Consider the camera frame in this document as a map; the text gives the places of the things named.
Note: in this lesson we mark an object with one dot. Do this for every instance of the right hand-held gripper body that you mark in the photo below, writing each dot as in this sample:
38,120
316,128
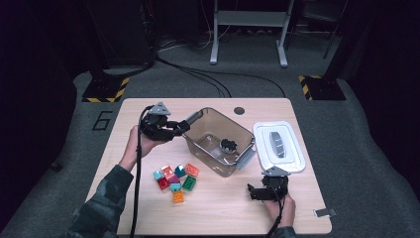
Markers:
279,186

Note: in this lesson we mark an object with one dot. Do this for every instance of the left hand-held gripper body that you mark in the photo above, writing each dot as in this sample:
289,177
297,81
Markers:
155,127

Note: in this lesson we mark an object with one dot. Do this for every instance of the white storage box lid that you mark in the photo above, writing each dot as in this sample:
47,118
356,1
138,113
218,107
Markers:
287,158

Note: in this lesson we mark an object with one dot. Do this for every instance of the clear brown storage box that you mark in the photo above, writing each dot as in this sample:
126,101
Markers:
211,127

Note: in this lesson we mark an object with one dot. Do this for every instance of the blue and white building block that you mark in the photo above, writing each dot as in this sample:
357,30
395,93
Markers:
180,171

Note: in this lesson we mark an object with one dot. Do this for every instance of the magenta building block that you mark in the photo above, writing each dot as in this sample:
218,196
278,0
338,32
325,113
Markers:
174,179

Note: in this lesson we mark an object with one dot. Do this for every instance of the white toy car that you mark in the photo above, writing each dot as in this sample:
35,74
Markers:
228,146

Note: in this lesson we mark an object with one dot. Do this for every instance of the orange building block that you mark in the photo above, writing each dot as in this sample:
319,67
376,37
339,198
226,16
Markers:
178,197

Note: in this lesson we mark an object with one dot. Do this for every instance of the person's right hand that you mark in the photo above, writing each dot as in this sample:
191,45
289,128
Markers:
285,211

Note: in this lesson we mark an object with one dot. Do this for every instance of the person's left hand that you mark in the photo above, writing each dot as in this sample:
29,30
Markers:
137,148

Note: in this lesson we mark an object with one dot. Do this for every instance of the orange-red building block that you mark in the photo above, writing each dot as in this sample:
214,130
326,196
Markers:
191,170

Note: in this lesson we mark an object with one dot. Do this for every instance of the green building block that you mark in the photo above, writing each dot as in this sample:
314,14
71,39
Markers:
188,183

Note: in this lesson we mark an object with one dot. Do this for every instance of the black round table grommet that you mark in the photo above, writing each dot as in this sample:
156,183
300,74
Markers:
239,110

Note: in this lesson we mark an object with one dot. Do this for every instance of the black cabinet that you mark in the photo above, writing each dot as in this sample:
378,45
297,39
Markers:
125,33

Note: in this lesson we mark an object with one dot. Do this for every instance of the small black floor object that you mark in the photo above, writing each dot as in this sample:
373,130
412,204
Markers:
56,166

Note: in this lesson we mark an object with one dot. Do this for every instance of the white metal stand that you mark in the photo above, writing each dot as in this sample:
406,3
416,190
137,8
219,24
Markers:
250,18

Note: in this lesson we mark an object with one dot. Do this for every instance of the black yellow striped base plate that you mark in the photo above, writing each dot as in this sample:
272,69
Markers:
325,89
102,91

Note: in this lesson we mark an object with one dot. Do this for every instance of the black stand post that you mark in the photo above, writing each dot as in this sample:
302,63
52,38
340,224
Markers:
97,59
336,56

